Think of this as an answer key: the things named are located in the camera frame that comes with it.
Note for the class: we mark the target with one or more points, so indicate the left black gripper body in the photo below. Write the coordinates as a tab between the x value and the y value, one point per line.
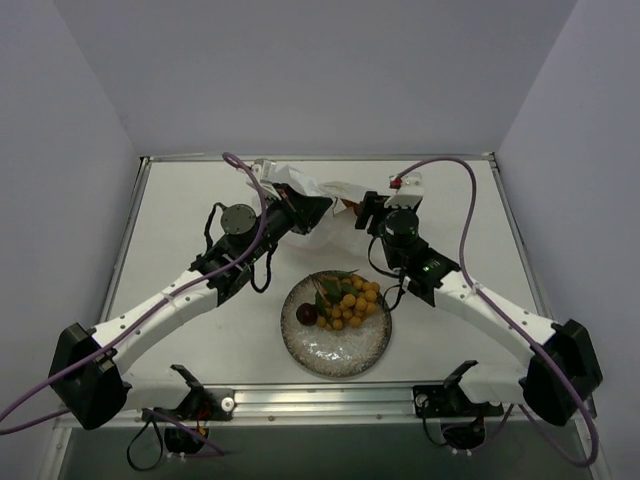
310	212

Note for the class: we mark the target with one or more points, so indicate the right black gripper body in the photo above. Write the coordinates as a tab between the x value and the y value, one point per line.
371	211

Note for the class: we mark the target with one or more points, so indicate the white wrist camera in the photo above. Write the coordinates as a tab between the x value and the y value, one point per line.
265	170
408	191

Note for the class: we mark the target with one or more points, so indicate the white lemon-print plastic bag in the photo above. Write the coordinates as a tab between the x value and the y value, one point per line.
345	196

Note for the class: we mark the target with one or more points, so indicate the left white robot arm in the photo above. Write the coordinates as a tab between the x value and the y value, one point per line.
88	365

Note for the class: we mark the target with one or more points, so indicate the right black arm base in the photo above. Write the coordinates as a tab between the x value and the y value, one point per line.
446	399

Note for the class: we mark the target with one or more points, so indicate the speckled round plate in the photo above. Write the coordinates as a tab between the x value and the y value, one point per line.
336	354

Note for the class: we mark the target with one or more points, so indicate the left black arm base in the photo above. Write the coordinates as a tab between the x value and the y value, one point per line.
189	423

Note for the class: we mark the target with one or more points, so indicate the aluminium front rail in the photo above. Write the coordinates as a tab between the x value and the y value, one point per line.
288	404

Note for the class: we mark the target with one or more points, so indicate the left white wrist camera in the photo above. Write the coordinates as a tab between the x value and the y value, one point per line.
265	170

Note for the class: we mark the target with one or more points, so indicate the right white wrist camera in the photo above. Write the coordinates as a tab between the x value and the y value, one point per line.
408	191

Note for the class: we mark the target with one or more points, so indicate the dark red fake plum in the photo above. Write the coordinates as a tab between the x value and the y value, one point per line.
307	314

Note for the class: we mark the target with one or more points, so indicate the yellow fake longan bunch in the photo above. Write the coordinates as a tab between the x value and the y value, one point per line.
343	299

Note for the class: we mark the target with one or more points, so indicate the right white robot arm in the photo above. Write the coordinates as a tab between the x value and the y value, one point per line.
558	367

